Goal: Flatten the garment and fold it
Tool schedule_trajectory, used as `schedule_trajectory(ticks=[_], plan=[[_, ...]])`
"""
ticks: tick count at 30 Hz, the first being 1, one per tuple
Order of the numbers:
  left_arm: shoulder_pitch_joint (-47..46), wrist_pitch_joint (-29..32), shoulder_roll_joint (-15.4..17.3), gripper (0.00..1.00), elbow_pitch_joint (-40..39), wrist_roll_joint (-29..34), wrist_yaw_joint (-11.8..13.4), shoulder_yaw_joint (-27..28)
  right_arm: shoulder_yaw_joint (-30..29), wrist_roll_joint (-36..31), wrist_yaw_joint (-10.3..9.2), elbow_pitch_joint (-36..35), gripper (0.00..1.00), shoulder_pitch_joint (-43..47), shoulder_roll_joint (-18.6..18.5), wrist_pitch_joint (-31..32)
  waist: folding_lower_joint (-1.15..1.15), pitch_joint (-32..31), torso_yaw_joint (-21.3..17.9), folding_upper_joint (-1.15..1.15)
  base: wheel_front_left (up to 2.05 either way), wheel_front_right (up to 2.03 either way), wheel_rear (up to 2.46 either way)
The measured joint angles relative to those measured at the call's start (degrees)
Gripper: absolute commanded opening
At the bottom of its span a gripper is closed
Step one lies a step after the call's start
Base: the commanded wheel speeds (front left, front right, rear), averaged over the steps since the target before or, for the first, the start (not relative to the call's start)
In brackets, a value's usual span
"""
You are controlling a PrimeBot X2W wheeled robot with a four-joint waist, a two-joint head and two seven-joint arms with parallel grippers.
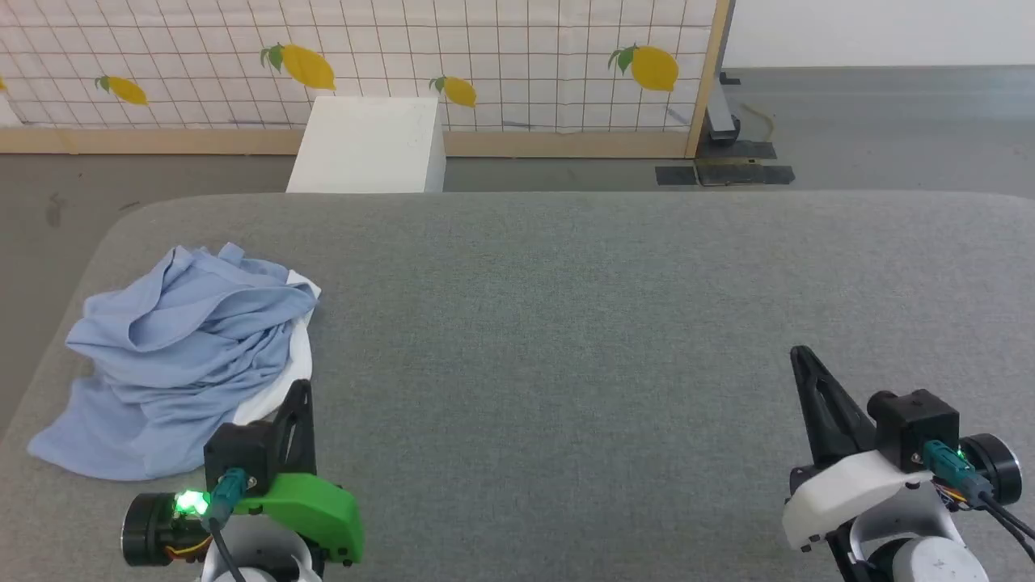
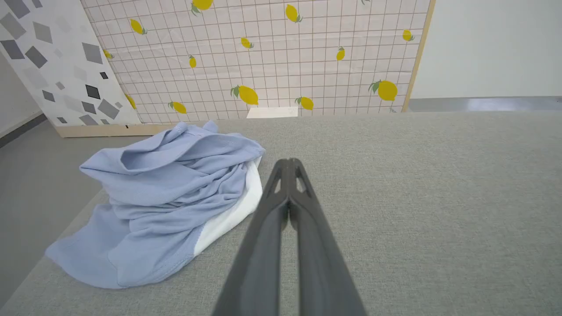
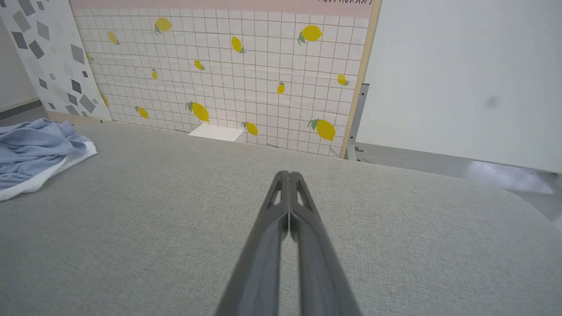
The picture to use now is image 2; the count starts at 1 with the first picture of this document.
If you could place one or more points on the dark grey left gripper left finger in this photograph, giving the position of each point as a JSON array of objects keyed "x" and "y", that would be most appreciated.
[{"x": 259, "y": 263}]

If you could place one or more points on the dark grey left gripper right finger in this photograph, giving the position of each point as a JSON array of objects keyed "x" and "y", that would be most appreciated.
[{"x": 320, "y": 263}]

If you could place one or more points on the light blue polo shirt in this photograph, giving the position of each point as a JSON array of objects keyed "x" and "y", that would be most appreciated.
[{"x": 167, "y": 206}]

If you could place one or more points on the white box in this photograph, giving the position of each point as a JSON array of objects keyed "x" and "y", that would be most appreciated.
[{"x": 272, "y": 113}]

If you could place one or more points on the lemon print grid partition panel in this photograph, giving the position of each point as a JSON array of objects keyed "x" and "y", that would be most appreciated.
[{"x": 272, "y": 66}]

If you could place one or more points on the grey terrazzo print panel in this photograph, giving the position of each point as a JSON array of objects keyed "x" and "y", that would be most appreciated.
[{"x": 52, "y": 66}]

